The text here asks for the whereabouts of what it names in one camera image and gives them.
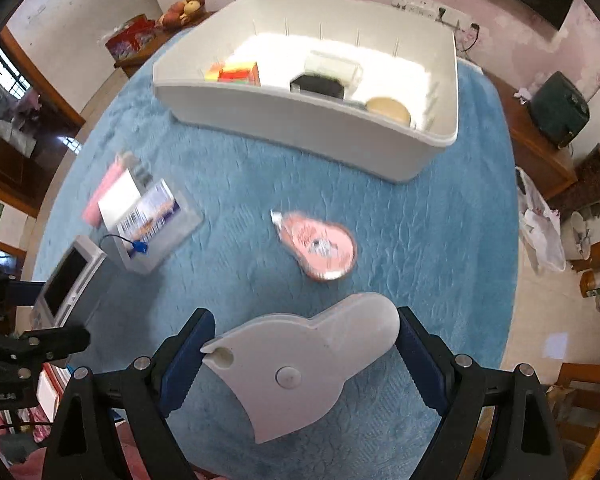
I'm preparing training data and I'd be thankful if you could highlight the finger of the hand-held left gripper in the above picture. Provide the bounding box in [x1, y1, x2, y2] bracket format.
[17, 326, 92, 361]
[0, 260, 48, 321]

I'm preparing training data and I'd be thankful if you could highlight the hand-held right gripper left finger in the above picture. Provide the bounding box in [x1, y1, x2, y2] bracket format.
[42, 307, 217, 480]

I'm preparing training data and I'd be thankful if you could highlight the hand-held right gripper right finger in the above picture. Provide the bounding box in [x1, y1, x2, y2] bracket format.
[396, 306, 568, 480]

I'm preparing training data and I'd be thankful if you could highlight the white digital camera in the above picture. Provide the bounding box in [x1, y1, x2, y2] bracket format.
[32, 235, 108, 331]

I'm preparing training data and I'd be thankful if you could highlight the white tape dispenser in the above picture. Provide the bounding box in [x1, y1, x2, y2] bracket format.
[200, 292, 401, 445]

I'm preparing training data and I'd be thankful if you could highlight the pink comb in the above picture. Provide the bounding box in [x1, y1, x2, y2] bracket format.
[81, 162, 126, 226]

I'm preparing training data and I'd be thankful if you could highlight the small white cube box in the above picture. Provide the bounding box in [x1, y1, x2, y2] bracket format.
[97, 170, 146, 228]

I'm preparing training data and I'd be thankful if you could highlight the clear box with blue label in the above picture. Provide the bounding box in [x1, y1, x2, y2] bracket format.
[100, 177, 205, 276]

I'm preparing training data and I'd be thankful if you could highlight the pink correction tape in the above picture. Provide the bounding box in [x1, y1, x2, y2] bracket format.
[270, 210, 358, 283]

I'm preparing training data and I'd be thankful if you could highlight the beige wooden block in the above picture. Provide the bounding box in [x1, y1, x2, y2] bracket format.
[365, 96, 412, 127]

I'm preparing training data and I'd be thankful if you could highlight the white plastic storage box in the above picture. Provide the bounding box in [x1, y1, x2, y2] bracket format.
[151, 0, 460, 183]

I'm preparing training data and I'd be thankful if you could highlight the colourful puzzle cube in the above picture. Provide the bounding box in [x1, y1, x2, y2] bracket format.
[205, 60, 262, 86]

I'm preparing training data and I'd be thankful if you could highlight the black plug charger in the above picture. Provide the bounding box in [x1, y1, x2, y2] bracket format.
[289, 72, 346, 100]

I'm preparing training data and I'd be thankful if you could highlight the clear box with yellow pieces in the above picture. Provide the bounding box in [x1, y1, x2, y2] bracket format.
[302, 50, 363, 98]

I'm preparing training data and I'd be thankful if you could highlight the pink clothing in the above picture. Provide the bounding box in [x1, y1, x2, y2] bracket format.
[0, 410, 146, 480]

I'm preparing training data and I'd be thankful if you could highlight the wooden chair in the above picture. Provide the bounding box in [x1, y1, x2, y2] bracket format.
[545, 362, 600, 480]

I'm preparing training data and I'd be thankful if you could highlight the white plastic bag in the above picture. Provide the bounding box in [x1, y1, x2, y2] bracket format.
[515, 166, 567, 273]

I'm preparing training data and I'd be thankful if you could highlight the amber glass jar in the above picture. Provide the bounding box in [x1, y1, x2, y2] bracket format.
[579, 267, 600, 301]

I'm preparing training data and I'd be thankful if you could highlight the white floral bucket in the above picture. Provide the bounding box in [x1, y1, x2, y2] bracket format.
[562, 210, 593, 261]

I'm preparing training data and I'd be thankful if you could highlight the window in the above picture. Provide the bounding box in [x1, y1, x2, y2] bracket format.
[0, 45, 33, 98]

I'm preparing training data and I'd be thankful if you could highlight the dark woven basket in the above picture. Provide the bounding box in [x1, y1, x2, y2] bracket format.
[547, 142, 600, 211]

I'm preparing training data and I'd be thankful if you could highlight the red printed box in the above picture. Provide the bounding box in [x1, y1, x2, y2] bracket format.
[104, 15, 156, 58]

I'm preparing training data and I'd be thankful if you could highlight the dark green heater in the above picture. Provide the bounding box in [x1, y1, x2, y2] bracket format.
[527, 71, 591, 150]

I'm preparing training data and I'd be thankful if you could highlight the pile of fruit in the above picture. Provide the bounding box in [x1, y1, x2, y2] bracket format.
[155, 0, 206, 28]

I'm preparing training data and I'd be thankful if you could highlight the white power strip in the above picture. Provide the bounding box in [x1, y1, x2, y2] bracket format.
[391, 0, 448, 18]

